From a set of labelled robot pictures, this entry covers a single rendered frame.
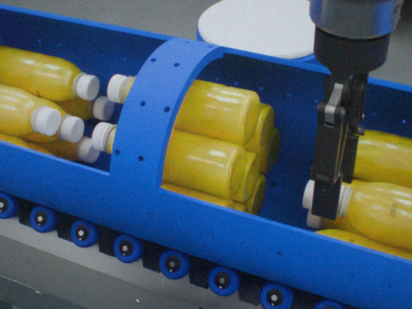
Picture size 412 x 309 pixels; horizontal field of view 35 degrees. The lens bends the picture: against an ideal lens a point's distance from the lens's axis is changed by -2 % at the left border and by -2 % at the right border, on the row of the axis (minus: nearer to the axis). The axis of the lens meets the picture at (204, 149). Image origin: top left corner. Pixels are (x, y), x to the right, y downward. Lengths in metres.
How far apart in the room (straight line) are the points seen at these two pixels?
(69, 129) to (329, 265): 0.45
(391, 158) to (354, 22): 0.28
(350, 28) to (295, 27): 0.71
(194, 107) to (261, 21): 0.54
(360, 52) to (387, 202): 0.20
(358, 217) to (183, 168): 0.22
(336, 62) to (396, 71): 2.62
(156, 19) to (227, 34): 2.39
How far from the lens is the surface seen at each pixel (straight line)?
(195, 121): 0.84
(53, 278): 1.07
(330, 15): 0.62
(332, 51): 0.64
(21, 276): 1.11
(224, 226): 0.77
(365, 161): 0.85
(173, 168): 0.83
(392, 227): 0.76
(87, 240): 0.98
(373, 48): 0.64
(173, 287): 0.95
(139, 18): 3.71
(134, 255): 0.94
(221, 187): 0.81
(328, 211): 0.76
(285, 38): 1.29
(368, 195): 0.77
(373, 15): 0.62
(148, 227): 0.84
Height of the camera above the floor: 1.65
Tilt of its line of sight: 38 degrees down
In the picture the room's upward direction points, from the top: 2 degrees counter-clockwise
